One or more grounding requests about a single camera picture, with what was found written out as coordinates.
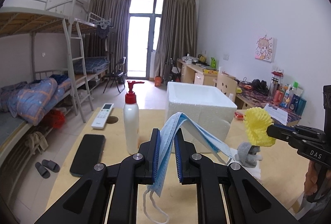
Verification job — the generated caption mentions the black smartphone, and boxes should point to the black smartphone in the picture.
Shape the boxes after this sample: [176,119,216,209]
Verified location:
[70,134,106,177]

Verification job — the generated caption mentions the right hand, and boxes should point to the right hand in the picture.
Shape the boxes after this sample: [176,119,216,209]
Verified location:
[304,161,318,195]

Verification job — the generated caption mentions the left brown curtain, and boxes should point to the left brown curtain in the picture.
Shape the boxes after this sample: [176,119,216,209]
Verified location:
[84,0,131,71]

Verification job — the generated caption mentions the wooden smiley chair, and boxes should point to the wooden smiley chair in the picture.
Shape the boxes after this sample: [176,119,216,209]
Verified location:
[214,73,237,97]

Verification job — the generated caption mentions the wooden desk with drawers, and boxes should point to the wooden desk with drawers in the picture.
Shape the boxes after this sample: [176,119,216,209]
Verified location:
[177,59,218,86]

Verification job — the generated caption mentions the red snack packet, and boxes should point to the red snack packet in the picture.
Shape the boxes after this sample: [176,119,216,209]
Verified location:
[235,111,245,120]

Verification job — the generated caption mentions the blue face mask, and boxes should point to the blue face mask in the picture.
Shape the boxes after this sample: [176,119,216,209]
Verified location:
[143,112,234,223]

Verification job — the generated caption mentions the white paper towel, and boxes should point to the white paper towel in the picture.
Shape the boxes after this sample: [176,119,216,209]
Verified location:
[230,148,262,183]

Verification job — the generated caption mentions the white styrofoam box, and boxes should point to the white styrofoam box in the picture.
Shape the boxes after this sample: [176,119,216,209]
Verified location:
[165,82,237,142]

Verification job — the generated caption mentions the white lotion pump bottle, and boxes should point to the white lotion pump bottle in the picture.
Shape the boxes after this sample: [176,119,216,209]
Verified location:
[124,81,144,155]

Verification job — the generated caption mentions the grey sock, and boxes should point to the grey sock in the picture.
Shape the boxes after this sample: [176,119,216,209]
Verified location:
[237,142,263,168]

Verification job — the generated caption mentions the black folding chair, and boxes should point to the black folding chair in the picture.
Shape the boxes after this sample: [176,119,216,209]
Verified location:
[103,56,126,93]

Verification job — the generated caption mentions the right brown curtain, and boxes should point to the right brown curtain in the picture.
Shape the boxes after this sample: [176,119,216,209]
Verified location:
[154,0,198,77]

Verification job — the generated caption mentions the brown curtain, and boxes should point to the brown curtain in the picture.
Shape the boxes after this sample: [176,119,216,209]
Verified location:
[84,0,131,71]
[154,0,198,77]

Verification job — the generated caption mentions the blue plaid quilt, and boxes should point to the blue plaid quilt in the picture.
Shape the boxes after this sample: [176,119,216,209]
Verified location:
[1,75,71,126]

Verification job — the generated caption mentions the white remote control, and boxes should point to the white remote control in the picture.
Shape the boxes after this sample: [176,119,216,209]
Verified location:
[91,103,114,129]

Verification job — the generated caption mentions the glass balcony door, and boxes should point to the glass balcony door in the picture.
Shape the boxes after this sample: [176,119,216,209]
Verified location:
[127,0,163,79]

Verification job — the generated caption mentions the black slippers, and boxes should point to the black slippers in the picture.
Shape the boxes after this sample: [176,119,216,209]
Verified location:
[35,160,60,179]

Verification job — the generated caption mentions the metal bunk bed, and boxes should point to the metal bunk bed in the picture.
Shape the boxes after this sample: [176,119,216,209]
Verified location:
[0,0,112,188]

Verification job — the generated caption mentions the white printed paper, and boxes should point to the white printed paper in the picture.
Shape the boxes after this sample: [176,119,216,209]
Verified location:
[264,104,288,125]

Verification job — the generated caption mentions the anime wall picture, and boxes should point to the anime wall picture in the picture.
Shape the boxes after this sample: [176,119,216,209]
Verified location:
[255,36,274,62]

